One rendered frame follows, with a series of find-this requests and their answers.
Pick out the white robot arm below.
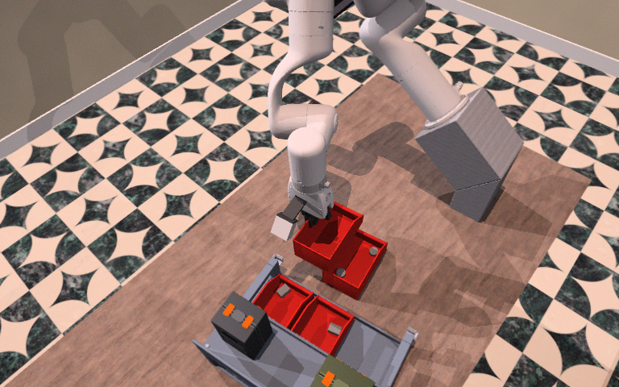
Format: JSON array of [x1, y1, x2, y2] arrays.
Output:
[[264, 0, 469, 241]]

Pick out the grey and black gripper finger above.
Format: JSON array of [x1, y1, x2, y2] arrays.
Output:
[[301, 210, 311, 222], [309, 206, 332, 228]]

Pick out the red bin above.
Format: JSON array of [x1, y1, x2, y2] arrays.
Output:
[[253, 273, 314, 330], [322, 229, 388, 301], [291, 295, 355, 356], [293, 202, 364, 274]]

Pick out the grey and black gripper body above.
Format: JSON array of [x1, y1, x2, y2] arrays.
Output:
[[288, 176, 334, 218]]

